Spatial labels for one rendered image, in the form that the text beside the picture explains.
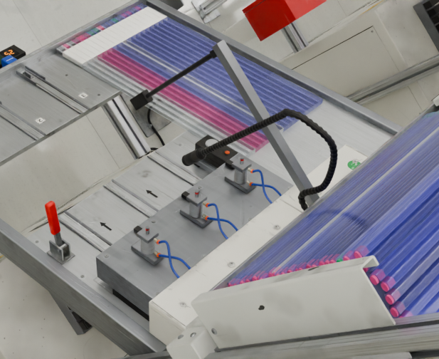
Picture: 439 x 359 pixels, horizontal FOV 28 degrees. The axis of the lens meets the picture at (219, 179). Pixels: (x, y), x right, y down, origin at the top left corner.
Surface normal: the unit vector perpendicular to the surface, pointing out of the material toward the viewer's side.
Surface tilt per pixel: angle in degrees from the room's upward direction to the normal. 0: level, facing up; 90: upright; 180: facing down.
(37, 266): 90
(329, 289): 90
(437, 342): 90
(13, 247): 90
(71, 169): 0
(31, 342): 0
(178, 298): 43
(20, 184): 0
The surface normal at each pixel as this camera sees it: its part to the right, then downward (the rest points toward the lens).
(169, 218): 0.04, -0.74
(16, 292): 0.54, -0.22
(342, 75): -0.66, 0.49
